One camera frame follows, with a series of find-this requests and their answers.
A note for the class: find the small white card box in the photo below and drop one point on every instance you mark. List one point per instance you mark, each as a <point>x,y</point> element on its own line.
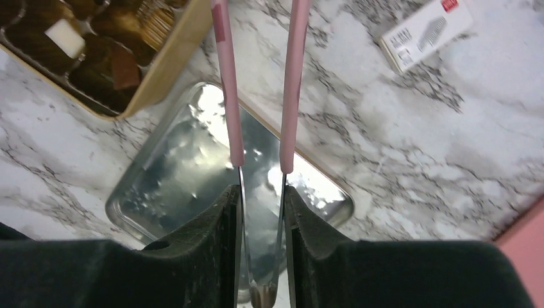
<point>424,32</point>

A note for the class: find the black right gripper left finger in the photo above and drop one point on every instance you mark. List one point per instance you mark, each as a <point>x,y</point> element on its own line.
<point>196,265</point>

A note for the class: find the pink silicone tongs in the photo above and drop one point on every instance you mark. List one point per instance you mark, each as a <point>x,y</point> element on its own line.
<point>262,295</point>

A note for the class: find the brown chocolate apart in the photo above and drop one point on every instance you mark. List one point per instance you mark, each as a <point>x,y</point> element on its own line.
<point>125,71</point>

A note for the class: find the gold chocolate box tray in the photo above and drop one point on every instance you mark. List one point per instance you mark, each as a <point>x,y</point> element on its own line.
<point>162,35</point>

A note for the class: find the white chocolate piece front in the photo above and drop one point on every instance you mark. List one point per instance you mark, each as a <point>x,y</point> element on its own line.
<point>66,37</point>

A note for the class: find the pink plastic tray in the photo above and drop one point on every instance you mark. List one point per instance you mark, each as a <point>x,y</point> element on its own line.
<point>523,245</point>

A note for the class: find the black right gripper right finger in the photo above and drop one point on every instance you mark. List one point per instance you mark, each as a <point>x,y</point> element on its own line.
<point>327,269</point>

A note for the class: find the silver tin lid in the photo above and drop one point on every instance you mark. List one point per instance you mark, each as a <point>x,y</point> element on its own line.
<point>185,165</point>

